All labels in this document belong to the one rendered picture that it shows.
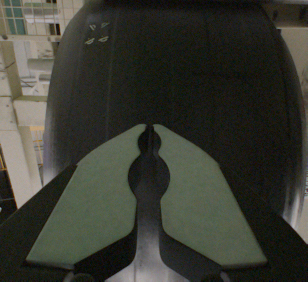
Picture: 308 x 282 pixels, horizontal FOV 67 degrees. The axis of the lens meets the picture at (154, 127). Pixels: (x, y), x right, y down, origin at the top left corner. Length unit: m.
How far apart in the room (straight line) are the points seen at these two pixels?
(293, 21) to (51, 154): 0.41
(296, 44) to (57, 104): 0.40
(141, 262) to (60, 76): 0.21
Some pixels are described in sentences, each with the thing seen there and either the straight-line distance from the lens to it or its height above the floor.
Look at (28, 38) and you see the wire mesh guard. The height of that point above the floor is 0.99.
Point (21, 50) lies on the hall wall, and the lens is 9.70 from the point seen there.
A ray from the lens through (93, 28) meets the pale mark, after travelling 0.28.
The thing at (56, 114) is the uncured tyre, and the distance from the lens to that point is 0.26.
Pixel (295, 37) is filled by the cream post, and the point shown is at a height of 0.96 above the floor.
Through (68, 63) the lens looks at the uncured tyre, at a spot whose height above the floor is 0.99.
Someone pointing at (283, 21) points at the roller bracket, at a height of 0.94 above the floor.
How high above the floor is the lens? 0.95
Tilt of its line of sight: 23 degrees up
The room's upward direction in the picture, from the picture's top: 179 degrees counter-clockwise
